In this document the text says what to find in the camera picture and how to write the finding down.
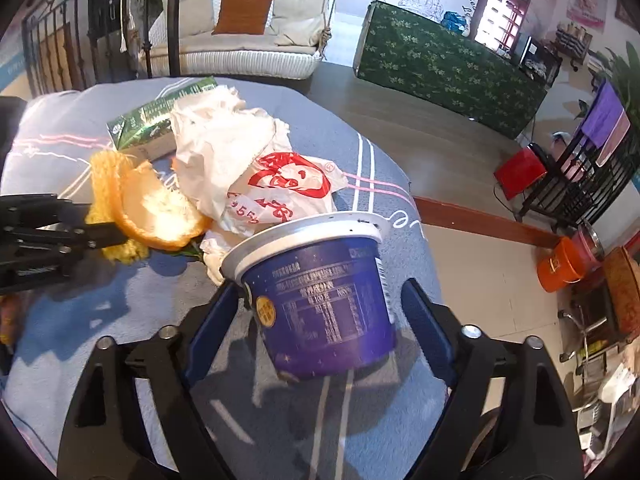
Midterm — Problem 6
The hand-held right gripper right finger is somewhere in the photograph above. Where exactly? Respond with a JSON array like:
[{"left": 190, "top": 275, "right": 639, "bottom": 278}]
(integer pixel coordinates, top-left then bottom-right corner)
[{"left": 400, "top": 277, "right": 586, "bottom": 480}]

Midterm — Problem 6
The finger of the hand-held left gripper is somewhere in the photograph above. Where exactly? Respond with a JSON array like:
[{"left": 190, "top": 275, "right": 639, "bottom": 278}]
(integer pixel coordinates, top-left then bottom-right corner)
[
  {"left": 10, "top": 220, "right": 129, "bottom": 257},
  {"left": 0, "top": 192, "right": 94, "bottom": 235}
]

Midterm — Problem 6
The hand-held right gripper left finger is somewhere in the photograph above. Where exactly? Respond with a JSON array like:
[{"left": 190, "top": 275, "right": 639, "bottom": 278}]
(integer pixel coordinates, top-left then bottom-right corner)
[{"left": 57, "top": 280, "right": 251, "bottom": 480}]

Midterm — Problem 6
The orange peel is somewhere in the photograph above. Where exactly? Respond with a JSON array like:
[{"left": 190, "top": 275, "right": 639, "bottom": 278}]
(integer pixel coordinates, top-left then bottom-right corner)
[{"left": 114, "top": 158, "right": 213, "bottom": 252}]

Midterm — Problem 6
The white tissue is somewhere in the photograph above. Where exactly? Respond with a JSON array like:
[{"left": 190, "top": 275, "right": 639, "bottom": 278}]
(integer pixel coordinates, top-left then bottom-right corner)
[{"left": 199, "top": 230, "right": 241, "bottom": 287}]

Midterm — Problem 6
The purple paper cup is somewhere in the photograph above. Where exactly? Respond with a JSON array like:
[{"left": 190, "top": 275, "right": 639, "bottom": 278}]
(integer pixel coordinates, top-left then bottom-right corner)
[{"left": 220, "top": 211, "right": 398, "bottom": 383}]

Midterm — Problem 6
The green milk carton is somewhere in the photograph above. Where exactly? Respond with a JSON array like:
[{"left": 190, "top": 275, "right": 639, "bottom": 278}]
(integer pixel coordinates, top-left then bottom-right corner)
[{"left": 106, "top": 76, "right": 221, "bottom": 161}]

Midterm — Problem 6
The white bag with red print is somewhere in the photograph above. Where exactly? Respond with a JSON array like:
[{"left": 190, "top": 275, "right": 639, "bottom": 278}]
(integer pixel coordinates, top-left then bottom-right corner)
[{"left": 170, "top": 85, "right": 348, "bottom": 236}]

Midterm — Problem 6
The orange bucket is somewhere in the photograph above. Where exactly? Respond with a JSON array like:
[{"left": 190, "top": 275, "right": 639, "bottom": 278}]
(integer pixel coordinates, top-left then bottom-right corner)
[{"left": 537, "top": 236, "right": 586, "bottom": 293}]

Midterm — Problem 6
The metal swivel stool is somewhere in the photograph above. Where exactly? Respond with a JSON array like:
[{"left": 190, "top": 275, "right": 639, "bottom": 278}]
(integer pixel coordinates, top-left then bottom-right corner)
[{"left": 557, "top": 285, "right": 626, "bottom": 377}]

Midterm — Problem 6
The pink basin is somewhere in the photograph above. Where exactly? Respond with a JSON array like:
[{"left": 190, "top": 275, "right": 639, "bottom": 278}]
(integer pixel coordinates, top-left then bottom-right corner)
[{"left": 570, "top": 225, "right": 607, "bottom": 267}]

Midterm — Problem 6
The black iron railing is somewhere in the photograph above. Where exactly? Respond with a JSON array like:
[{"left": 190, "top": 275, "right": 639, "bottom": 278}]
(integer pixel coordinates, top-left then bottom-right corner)
[{"left": 517, "top": 130, "right": 640, "bottom": 233}]

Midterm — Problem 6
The patterned brown case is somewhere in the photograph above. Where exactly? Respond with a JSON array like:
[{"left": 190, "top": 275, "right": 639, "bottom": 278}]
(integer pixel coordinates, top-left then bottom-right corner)
[{"left": 602, "top": 247, "right": 640, "bottom": 342}]

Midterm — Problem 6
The white wicker swing sofa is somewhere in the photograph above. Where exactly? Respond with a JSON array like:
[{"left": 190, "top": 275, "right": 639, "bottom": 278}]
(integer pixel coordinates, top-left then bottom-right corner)
[{"left": 137, "top": 0, "right": 336, "bottom": 81}]

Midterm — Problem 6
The grey beige cushion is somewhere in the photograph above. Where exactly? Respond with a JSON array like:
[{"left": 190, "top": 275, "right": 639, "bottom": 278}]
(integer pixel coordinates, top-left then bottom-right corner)
[{"left": 162, "top": 0, "right": 216, "bottom": 39}]

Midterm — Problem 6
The green floral counter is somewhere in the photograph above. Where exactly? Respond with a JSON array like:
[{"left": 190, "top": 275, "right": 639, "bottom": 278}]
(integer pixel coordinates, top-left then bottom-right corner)
[{"left": 352, "top": 0, "right": 548, "bottom": 141}]

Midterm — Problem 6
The orange cushion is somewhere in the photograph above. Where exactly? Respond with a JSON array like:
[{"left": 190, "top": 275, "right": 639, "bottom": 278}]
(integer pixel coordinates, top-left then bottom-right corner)
[{"left": 212, "top": 0, "right": 275, "bottom": 36}]

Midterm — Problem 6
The pink towel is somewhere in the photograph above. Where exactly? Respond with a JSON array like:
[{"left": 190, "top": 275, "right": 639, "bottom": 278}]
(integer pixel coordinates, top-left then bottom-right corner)
[{"left": 597, "top": 110, "right": 632, "bottom": 166}]

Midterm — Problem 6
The purple towel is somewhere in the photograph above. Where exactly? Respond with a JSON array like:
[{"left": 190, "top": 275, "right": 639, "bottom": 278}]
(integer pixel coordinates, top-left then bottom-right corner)
[{"left": 580, "top": 80, "right": 624, "bottom": 149}]

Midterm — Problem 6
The black display box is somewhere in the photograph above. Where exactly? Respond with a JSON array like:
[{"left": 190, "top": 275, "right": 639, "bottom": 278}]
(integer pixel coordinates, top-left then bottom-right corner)
[{"left": 510, "top": 35, "right": 563, "bottom": 89}]

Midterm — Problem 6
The cream cushion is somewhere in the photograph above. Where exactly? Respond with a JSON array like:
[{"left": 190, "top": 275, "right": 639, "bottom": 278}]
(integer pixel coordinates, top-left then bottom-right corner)
[{"left": 270, "top": 0, "right": 329, "bottom": 47}]

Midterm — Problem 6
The blue bag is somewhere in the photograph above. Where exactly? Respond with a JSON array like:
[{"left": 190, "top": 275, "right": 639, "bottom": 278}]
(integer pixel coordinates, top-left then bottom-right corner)
[{"left": 440, "top": 10, "right": 471, "bottom": 34}]

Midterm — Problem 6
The potted green plant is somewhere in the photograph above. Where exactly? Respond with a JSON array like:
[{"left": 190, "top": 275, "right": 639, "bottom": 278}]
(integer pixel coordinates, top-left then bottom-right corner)
[{"left": 595, "top": 40, "right": 640, "bottom": 111}]

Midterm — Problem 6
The black iron bed frame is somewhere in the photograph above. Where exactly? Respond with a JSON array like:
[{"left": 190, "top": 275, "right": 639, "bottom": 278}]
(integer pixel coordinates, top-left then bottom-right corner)
[{"left": 20, "top": 0, "right": 184, "bottom": 96}]

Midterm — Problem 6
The wall shelf with bottles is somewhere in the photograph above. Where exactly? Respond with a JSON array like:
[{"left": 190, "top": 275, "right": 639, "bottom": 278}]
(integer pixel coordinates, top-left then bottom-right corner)
[{"left": 555, "top": 22, "right": 596, "bottom": 72}]

